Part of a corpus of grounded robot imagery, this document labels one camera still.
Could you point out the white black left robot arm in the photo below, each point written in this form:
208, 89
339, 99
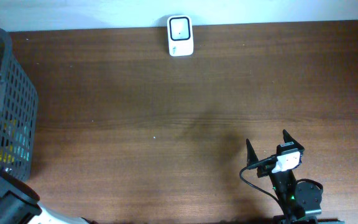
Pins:
19, 204

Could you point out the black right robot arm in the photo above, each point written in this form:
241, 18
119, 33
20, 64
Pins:
299, 199

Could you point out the grey plastic mesh basket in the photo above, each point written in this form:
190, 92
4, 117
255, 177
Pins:
18, 100

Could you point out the mint green tissue packet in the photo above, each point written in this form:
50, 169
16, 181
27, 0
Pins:
22, 142

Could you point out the yellow snack packet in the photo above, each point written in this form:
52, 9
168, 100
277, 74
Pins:
7, 154

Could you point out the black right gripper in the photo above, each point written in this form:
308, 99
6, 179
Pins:
252, 156

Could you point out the white barcode scanner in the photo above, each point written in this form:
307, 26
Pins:
180, 36

